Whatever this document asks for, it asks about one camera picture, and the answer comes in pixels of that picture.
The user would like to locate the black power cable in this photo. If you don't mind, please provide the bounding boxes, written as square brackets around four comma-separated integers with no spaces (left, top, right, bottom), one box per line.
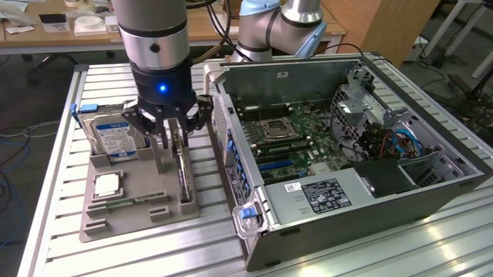
[316,42,399,66]

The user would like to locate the blue wire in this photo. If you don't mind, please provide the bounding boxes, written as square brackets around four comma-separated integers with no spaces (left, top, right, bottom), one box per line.
[387,129,425,159]

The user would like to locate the metal CPU socket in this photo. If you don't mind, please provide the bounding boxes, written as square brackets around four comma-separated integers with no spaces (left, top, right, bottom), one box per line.
[258,117,300,142]

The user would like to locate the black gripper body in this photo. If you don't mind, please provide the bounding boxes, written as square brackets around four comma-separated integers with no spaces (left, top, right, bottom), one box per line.
[130,62,198,115]

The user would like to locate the hard disk with blue caddy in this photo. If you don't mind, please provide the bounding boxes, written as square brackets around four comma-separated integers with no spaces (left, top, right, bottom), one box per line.
[70,102,146,162]

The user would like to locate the silver chipset heatsink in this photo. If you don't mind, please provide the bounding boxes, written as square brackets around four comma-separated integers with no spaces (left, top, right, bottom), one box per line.
[309,162,332,175]

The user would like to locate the blue case latch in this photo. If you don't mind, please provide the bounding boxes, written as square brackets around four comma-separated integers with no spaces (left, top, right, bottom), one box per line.
[238,209,258,223]

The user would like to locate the clear plastic bag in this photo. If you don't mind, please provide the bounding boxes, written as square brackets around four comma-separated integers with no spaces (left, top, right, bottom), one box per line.
[0,0,38,27]

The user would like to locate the metal disk bay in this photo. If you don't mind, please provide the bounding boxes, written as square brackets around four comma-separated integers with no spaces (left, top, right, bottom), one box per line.
[399,143,464,189]

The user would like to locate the white box with round dish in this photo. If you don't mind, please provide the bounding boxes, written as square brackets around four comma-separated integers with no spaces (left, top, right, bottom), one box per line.
[74,16,109,37]

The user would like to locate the perforated metal drive cage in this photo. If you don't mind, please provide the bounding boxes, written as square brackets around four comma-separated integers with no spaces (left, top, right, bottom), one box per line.
[329,68,389,145]

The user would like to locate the long black expansion slot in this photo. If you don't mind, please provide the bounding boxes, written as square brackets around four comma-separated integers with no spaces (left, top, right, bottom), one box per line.
[257,152,293,163]

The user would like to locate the blue floor cable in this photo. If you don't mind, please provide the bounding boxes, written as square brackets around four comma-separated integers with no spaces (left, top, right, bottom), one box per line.
[0,137,31,249]

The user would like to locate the green motherboard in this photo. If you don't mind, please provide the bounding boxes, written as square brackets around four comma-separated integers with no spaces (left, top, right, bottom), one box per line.
[230,95,356,185]

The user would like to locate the dark grey open PC case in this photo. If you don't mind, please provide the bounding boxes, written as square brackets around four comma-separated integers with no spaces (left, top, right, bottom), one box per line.
[203,53,487,272]

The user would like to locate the white box with black lid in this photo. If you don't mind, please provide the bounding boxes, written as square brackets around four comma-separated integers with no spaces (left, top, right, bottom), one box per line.
[39,13,73,33]

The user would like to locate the silver CPU chip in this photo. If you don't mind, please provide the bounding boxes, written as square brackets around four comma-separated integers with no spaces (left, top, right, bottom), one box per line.
[94,174,122,197]

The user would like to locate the grey power supply unit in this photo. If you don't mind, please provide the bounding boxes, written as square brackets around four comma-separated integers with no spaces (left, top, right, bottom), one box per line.
[264,169,377,226]

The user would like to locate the red wire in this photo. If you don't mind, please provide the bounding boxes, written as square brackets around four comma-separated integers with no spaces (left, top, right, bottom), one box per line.
[379,134,391,159]

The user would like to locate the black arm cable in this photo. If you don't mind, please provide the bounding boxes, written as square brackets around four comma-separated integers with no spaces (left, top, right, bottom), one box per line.
[206,0,237,58]

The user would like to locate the beige case handle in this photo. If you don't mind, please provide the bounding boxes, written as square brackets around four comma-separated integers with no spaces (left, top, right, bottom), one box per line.
[203,65,229,112]

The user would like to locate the black office chair base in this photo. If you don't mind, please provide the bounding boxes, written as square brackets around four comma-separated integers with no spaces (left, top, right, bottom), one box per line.
[22,50,117,86]

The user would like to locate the black RAM slot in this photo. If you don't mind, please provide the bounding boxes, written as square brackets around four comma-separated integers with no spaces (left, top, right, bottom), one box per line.
[238,107,293,117]
[237,104,292,113]
[236,100,290,110]
[240,111,294,121]

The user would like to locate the green RAM stick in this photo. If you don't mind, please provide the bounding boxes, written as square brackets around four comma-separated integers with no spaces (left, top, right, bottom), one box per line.
[256,140,313,155]
[106,194,155,207]

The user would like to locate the black Nvidia graphics card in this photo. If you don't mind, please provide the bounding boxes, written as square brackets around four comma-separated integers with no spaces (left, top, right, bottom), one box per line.
[169,118,194,204]

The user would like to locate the grey plastic parts rack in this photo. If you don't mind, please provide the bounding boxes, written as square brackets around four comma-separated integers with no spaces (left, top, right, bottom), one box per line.
[79,119,202,243]

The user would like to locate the white table frame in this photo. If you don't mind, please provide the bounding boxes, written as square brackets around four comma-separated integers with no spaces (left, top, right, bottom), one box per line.
[424,0,493,78]

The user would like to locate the wooden desk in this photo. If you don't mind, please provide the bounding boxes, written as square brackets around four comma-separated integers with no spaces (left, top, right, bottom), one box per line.
[0,0,348,55]

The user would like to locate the white paper card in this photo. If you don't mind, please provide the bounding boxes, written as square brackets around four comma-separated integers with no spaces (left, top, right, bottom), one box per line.
[4,25,36,35]

